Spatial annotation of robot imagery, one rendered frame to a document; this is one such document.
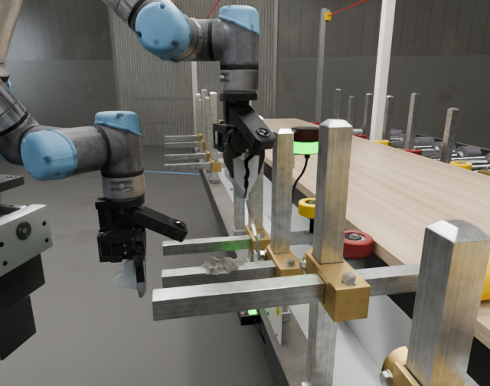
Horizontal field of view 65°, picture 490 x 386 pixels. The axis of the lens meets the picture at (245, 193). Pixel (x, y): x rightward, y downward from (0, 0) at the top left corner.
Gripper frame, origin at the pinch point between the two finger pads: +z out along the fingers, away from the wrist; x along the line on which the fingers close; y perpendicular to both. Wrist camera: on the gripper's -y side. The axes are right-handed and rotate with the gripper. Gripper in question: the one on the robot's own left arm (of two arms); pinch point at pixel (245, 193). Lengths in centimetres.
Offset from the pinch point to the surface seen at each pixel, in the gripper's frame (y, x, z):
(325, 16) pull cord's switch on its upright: 200, -197, -73
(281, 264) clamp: -8.3, -3.7, 13.7
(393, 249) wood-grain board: -19.3, -23.9, 10.7
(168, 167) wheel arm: 118, -25, 20
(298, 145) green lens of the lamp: -5.2, -9.3, -9.8
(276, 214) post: -3.5, -5.5, 4.7
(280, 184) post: -3.8, -6.3, -1.7
